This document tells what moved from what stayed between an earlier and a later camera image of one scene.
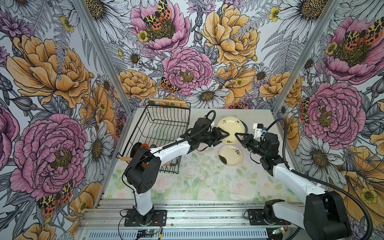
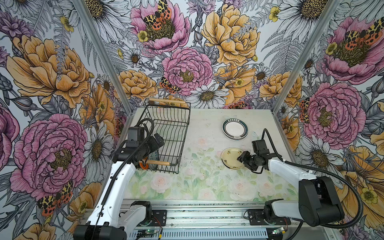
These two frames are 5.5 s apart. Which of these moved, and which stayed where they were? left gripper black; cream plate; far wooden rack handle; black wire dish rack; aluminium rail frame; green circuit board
Moved: left gripper black; cream plate
Stayed: black wire dish rack; far wooden rack handle; green circuit board; aluminium rail frame
